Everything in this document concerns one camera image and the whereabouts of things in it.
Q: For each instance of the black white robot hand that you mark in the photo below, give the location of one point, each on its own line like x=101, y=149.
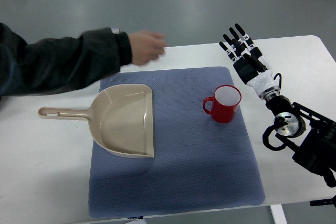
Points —
x=250, y=63

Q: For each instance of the red cup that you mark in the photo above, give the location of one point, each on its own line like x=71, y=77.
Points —
x=222, y=106

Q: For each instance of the dark sleeved forearm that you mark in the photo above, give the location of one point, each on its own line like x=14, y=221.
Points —
x=53, y=66

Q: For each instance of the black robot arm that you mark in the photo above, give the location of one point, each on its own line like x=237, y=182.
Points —
x=310, y=135

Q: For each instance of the person's bare hand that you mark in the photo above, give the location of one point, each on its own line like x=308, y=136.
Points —
x=146, y=46

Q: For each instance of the blue grey mat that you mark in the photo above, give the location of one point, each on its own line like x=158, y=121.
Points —
x=199, y=164

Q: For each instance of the white table leg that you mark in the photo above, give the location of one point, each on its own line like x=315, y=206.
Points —
x=278, y=214

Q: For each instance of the beige plastic dustpan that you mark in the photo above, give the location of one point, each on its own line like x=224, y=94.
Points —
x=120, y=120

